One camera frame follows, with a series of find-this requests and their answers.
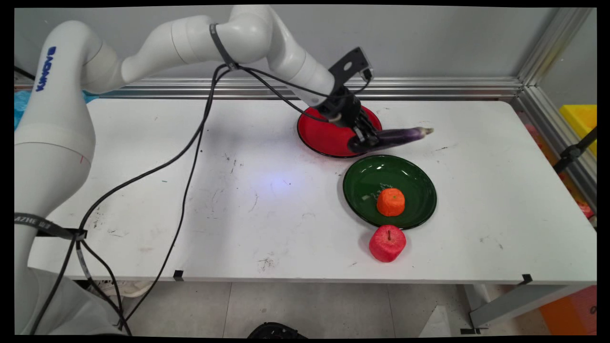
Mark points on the upright aluminium corner post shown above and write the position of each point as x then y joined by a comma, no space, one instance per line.
555,45

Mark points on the grey table support beam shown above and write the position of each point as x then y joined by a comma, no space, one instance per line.
519,301

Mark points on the dark green round plate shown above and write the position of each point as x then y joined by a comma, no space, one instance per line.
410,183

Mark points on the orange tangerine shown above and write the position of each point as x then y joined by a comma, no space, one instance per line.
391,202

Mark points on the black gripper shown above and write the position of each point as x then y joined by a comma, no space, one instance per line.
342,108

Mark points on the black tape marker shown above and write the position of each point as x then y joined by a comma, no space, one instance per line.
178,275
527,279

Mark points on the long horizontal aluminium rail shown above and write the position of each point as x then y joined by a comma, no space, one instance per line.
429,88

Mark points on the aluminium side rail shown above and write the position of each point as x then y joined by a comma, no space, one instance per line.
562,138

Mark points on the yellow plastic bin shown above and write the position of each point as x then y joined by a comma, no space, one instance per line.
581,121

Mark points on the red round plate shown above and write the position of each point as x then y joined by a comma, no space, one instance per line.
324,138

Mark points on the blue bubble wrap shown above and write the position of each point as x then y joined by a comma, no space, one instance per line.
21,107

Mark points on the black round floor object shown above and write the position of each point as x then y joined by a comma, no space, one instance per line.
276,330

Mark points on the orange box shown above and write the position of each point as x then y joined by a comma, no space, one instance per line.
569,312

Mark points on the red apple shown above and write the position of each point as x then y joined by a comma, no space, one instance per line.
387,244

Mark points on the white shoe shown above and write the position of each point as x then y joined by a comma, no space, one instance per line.
136,287

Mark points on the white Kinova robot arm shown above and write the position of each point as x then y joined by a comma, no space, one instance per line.
62,124

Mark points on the purple eggplant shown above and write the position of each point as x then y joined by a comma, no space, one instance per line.
400,136

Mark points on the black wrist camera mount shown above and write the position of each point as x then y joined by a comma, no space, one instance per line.
350,66

